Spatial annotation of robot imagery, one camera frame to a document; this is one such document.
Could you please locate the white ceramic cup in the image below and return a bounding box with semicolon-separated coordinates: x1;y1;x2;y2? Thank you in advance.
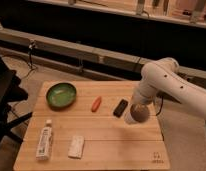
124;104;150;124

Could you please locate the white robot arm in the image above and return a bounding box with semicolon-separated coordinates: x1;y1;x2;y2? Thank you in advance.
131;57;206;121

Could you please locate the green ceramic bowl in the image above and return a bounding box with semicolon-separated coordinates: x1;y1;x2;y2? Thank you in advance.
46;82;77;109

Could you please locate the orange carrot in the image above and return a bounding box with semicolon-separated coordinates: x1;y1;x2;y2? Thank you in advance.
91;96;102;112

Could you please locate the black rectangular block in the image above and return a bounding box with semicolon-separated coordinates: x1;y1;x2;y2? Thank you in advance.
113;99;128;117

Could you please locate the wooden folding table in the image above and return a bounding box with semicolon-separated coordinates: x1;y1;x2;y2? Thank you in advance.
14;81;170;171

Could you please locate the white plastic bottle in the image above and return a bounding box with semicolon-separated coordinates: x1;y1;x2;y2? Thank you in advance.
36;119;52;161

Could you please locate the black chair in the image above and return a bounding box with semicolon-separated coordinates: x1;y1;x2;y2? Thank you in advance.
0;57;32;144

